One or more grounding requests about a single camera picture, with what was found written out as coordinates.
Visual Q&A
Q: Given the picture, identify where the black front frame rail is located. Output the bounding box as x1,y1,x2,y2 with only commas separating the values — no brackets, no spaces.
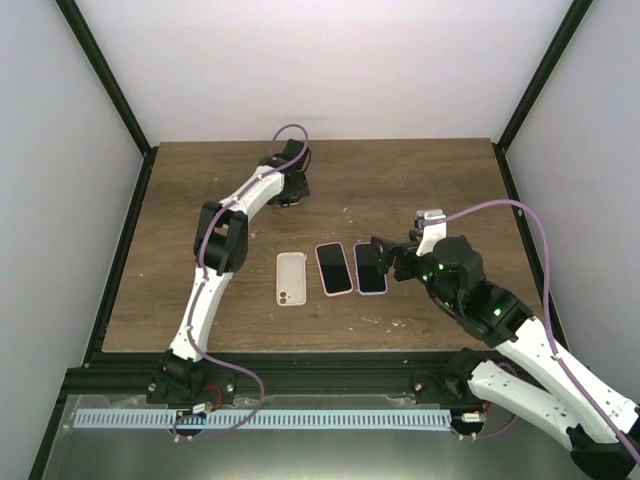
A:
62,349,480,408

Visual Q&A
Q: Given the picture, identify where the light blue slotted cable duct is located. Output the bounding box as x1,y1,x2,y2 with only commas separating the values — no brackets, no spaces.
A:
73,409,452,431

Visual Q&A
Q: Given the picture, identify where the black frame post left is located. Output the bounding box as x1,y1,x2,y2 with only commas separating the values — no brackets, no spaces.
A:
53,0,153,156

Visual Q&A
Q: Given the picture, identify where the black frame post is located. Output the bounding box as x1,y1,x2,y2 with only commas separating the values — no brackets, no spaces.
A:
497,0,596,151
53,0,153,156

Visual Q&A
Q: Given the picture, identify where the black frame post right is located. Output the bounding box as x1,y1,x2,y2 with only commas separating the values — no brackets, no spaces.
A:
497,0,596,151

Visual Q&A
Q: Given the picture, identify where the purple-edged black smartphone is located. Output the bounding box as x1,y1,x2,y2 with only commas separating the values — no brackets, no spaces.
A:
355,243,388,294

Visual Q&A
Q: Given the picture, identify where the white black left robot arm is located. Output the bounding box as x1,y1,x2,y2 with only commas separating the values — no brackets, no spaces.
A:
161,139,311,404

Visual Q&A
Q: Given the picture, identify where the lilac phone case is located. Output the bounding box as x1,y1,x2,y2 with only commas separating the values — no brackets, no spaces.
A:
353,241,390,297

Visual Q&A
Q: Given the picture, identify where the black right side rail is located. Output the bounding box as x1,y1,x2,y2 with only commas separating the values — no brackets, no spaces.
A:
492,143,569,349

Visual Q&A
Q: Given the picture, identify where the black left side rail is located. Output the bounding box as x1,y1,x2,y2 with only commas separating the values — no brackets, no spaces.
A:
82,146,159,368

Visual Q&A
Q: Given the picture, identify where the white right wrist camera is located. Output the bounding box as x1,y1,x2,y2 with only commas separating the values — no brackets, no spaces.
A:
409,209,447,257

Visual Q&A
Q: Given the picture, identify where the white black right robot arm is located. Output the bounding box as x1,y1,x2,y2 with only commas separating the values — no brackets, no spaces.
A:
371,236,639,479

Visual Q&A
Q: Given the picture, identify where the cream phone case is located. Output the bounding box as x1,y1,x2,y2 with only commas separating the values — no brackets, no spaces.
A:
276,252,307,307

